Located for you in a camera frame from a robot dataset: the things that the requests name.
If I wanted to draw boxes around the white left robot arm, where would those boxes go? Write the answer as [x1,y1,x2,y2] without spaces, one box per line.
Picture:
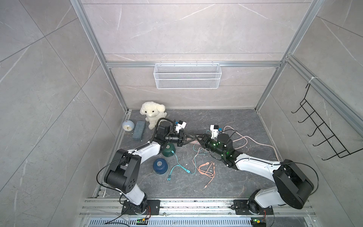
[104,118,195,209]

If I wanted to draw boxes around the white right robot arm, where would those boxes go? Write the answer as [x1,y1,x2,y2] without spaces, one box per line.
[195,133,316,214]

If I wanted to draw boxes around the pink power strip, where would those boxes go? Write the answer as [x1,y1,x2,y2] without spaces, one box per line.
[191,125,280,161]

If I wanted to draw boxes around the teal charging cable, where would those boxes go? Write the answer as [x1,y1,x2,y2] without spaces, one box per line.
[166,141,205,181]

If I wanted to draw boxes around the orange charging cable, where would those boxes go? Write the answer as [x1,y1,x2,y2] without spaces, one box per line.
[192,146,216,190]

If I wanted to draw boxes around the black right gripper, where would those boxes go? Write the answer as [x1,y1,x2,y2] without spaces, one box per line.
[194,134,226,159]

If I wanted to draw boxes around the grey blue sponge block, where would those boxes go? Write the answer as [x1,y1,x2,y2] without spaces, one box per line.
[132,121,146,141]

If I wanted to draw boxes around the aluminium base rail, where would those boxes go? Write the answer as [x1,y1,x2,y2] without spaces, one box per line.
[75,198,321,227]

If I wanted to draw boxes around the black wire hook rack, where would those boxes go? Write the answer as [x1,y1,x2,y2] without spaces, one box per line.
[291,83,363,161]

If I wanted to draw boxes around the blue meat grinder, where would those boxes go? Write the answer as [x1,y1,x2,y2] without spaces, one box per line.
[153,158,169,175]

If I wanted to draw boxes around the white plush dog toy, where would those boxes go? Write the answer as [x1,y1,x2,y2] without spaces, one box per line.
[140,102,167,130]

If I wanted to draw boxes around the small globe ball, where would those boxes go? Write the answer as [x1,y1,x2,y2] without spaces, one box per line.
[122,120,135,131]

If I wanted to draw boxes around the white wire mesh basket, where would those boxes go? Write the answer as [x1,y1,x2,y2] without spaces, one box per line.
[153,63,222,89]

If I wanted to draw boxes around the green meat grinder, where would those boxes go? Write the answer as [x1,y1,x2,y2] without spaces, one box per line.
[162,143,176,157]

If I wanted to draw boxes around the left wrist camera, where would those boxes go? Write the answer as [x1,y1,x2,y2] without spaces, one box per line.
[175,120,186,133]

